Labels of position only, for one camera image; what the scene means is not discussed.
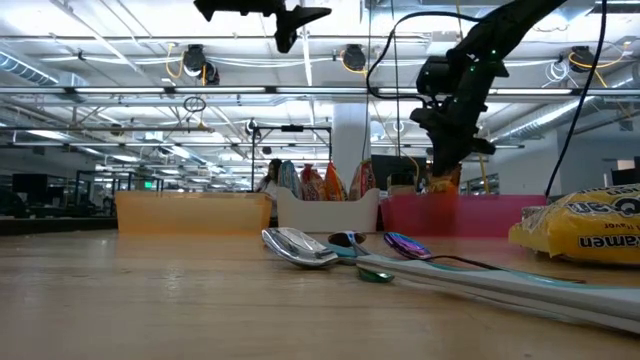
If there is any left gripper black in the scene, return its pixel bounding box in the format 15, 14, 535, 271
193, 0, 332, 54

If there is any silver spoon iridescent handle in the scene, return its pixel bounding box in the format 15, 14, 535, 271
260, 227, 640, 335

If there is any grey overhead rig bar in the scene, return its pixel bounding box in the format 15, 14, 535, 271
0, 85, 640, 99

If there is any black ceiling device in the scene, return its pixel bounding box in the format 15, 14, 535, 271
182, 43, 221, 86
569, 46, 599, 75
342, 43, 368, 73

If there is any white plastic container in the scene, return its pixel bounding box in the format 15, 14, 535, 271
274, 187, 381, 235

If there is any red plastic tray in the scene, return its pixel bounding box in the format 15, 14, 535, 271
379, 193, 550, 239

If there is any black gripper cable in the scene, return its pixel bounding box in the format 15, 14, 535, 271
366, 10, 482, 109

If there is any black pole stand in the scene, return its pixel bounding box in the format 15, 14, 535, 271
248, 124, 334, 194

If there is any dark hanging cable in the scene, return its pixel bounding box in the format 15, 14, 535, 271
544, 0, 609, 199

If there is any black monitor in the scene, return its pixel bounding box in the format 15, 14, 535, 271
370, 154, 429, 191

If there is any brown orange snack packet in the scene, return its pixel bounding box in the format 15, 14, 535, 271
425, 165, 464, 199

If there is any purple spoon gold handle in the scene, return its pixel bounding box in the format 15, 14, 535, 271
382, 231, 586, 285

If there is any rainbow metal spoon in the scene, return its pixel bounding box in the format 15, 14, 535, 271
327, 229, 396, 285

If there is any person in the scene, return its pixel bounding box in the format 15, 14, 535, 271
257, 158, 284, 201

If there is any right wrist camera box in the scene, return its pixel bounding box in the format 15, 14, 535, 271
416, 55, 454, 97

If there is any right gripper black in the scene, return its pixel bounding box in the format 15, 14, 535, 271
409, 58, 510, 177

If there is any orange plastic tray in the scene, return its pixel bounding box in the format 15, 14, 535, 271
114, 190, 274, 235

